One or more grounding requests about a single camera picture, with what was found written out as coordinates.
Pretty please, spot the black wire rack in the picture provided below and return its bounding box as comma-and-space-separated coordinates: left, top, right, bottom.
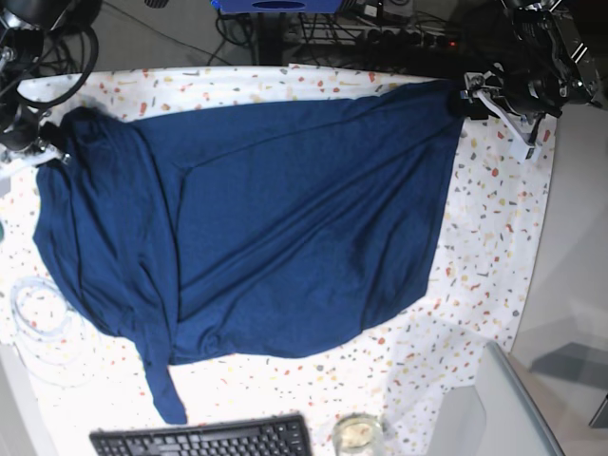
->
283, 12, 462, 50

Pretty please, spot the coiled white cable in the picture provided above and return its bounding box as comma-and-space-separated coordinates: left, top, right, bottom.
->
9, 275, 101, 390

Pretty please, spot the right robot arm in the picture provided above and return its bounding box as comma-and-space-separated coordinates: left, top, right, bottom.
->
1, 1, 102, 156

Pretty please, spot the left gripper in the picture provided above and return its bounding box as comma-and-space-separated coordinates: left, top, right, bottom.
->
447, 75, 546, 121

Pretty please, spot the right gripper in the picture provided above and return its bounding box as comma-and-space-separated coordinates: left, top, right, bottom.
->
1, 116, 67, 152

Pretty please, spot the black computer keyboard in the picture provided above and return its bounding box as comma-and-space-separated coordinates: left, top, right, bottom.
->
89, 414, 313, 456

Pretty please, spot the dark blue t-shirt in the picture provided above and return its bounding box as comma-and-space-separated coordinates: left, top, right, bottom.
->
33, 80, 464, 425

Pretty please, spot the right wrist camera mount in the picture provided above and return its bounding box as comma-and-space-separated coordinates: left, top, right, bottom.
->
1, 140, 70, 197

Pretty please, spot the blue box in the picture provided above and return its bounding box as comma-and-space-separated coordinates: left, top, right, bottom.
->
210, 0, 357, 13

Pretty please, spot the terrazzo pattern table cloth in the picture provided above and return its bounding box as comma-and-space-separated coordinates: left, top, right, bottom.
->
1, 65, 556, 455

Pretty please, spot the clear glass jar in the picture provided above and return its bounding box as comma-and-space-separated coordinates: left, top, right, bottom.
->
332, 413, 386, 456

